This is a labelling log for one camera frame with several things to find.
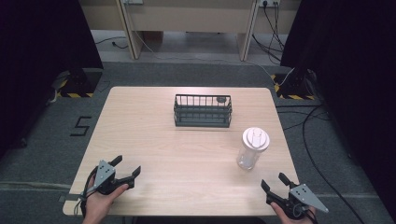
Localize person's left hand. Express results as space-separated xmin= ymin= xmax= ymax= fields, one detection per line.
xmin=81 ymin=177 xmax=130 ymax=224

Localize black stand base striped tape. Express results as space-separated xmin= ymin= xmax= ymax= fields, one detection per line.
xmin=50 ymin=67 xmax=104 ymax=99
xmin=270 ymin=67 xmax=317 ymax=101

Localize short black floor cable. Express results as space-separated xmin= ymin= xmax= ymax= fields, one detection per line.
xmin=93 ymin=35 xmax=129 ymax=49

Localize clear cup with white lid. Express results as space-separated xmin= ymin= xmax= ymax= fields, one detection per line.
xmin=235 ymin=126 xmax=271 ymax=172

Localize black wire basket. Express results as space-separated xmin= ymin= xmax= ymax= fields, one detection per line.
xmin=173 ymin=93 xmax=233 ymax=129

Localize white wall socket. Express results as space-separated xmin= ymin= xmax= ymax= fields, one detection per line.
xmin=259 ymin=0 xmax=282 ymax=8

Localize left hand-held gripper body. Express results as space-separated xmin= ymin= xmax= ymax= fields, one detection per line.
xmin=92 ymin=160 xmax=125 ymax=196

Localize person's right hand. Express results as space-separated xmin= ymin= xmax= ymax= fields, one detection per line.
xmin=269 ymin=202 xmax=318 ymax=224

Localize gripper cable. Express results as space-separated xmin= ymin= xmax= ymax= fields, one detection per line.
xmin=74 ymin=165 xmax=99 ymax=218
xmin=295 ymin=203 xmax=319 ymax=224

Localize black curtain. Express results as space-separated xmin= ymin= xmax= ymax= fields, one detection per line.
xmin=0 ymin=0 xmax=105 ymax=158
xmin=279 ymin=0 xmax=396 ymax=216

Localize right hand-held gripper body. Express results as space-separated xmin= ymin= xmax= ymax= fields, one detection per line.
xmin=274 ymin=183 xmax=330 ymax=220

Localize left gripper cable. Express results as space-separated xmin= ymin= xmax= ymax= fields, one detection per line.
xmin=74 ymin=165 xmax=99 ymax=218

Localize beige wooden desk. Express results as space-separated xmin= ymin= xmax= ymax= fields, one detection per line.
xmin=78 ymin=0 xmax=304 ymax=62

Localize black cables from wall socket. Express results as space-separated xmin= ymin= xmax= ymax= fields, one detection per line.
xmin=251 ymin=1 xmax=287 ymax=64

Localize long black floor cable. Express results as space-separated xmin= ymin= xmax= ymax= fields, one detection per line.
xmin=276 ymin=104 xmax=366 ymax=224

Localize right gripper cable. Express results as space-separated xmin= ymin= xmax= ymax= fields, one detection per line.
xmin=295 ymin=203 xmax=319 ymax=224

